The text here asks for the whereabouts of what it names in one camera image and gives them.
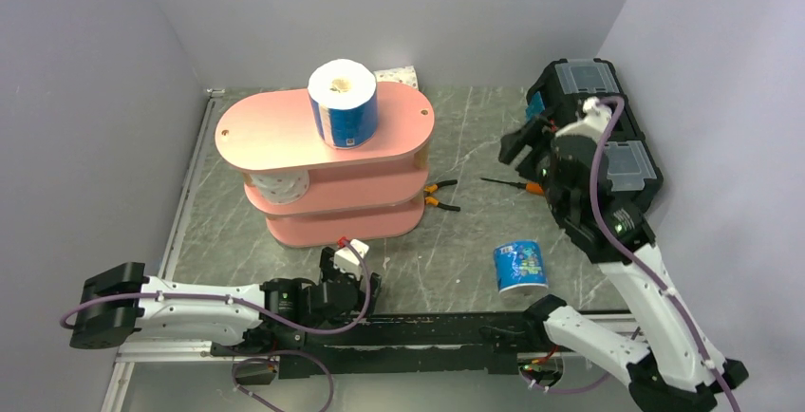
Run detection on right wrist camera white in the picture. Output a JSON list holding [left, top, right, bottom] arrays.
[[555, 97, 612, 142]]

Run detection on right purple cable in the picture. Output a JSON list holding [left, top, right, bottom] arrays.
[[521, 95, 743, 412]]

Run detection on purple cable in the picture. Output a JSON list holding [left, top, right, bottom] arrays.
[[521, 95, 743, 412], [60, 240, 373, 412]]

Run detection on pink three-tier shelf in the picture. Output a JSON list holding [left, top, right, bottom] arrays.
[[215, 82, 435, 248]]

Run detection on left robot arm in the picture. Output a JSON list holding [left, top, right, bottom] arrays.
[[60, 239, 382, 355]]

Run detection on blue roll front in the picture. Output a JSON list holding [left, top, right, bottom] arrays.
[[493, 240, 549, 297]]

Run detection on floral paper roll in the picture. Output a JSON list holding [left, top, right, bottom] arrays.
[[373, 66, 420, 89], [250, 170, 309, 205]]

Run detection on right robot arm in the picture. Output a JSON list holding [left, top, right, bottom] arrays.
[[498, 118, 749, 411]]

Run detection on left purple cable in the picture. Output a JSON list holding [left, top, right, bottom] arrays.
[[60, 240, 373, 412]]

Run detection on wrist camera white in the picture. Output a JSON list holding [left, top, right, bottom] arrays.
[[333, 239, 369, 278], [555, 97, 612, 142]]

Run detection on black plastic toolbox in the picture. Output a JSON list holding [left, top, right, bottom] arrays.
[[526, 58, 664, 213]]

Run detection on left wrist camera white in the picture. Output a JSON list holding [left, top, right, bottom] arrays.
[[333, 239, 369, 278]]

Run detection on orange handled pliers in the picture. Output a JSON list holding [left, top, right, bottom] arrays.
[[422, 179, 462, 214]]

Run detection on blue roll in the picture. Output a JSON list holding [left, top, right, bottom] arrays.
[[493, 240, 549, 297], [307, 59, 379, 149]]

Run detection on orange handled screwdriver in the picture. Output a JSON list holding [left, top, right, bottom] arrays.
[[481, 178, 544, 197]]

